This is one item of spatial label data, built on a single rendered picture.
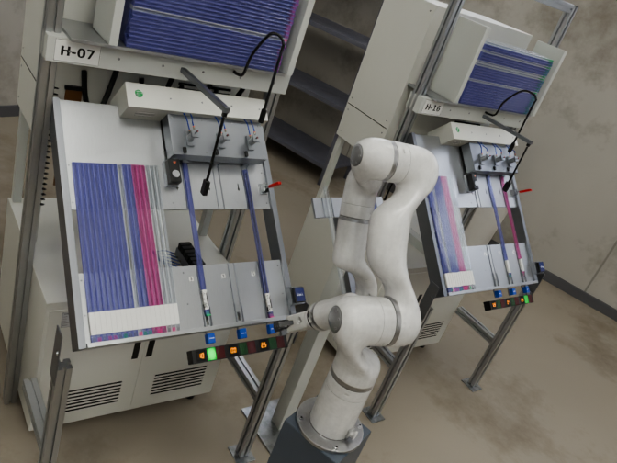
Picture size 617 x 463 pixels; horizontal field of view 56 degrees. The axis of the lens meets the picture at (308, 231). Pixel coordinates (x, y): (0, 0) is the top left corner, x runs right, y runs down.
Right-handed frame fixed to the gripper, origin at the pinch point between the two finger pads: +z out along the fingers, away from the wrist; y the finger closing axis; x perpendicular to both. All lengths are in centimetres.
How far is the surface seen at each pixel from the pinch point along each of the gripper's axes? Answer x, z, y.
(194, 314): 7.7, 10.2, -25.9
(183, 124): 66, 4, -23
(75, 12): 97, 1, -53
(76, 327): 8, 9, -60
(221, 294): 12.9, 10.2, -15.8
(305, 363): -13, 40, 32
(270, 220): 36.9, 11.4, 8.0
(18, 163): 76, 66, -58
